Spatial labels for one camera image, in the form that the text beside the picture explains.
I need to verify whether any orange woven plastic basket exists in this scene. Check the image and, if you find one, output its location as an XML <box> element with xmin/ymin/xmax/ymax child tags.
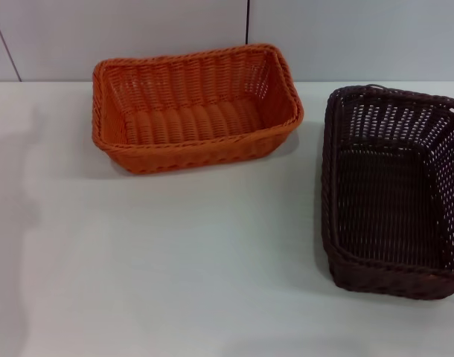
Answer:
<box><xmin>91</xmin><ymin>43</ymin><xmax>305</xmax><ymax>176</ymax></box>

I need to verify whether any dark brown woven basket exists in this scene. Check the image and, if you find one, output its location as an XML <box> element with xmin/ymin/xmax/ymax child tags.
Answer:
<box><xmin>321</xmin><ymin>84</ymin><xmax>454</xmax><ymax>301</ymax></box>

